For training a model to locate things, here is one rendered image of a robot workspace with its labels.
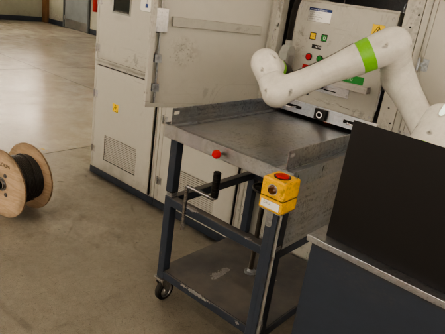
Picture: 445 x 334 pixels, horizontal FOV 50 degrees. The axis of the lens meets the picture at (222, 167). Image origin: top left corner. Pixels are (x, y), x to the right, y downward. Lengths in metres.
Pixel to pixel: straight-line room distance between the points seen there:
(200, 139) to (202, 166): 0.95
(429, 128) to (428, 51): 0.66
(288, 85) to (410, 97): 0.42
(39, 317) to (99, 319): 0.25
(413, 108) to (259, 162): 0.55
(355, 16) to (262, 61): 0.63
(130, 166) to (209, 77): 1.16
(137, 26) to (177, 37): 0.89
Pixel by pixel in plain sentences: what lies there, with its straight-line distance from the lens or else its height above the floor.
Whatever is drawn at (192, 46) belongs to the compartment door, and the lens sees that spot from 2.24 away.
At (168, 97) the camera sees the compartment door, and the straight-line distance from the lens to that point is 2.24.
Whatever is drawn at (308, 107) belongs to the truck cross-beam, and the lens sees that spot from 2.35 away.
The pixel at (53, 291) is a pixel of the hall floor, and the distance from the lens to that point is 2.36.
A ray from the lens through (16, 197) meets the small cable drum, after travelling 2.86.
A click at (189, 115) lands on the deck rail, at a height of 0.88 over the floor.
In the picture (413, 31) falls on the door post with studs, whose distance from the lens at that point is 2.10.
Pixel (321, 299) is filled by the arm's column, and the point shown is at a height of 0.57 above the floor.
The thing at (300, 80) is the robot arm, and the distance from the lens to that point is 1.71.
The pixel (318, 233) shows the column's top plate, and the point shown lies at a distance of 1.43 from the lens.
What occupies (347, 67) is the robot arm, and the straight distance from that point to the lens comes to 1.72.
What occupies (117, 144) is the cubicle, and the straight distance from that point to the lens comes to 3.32.
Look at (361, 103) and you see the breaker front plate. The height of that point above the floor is 0.99.
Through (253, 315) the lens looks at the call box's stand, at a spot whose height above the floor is 0.43.
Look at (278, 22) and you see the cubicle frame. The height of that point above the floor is 1.27.
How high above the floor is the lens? 1.37
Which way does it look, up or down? 20 degrees down
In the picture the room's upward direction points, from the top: 8 degrees clockwise
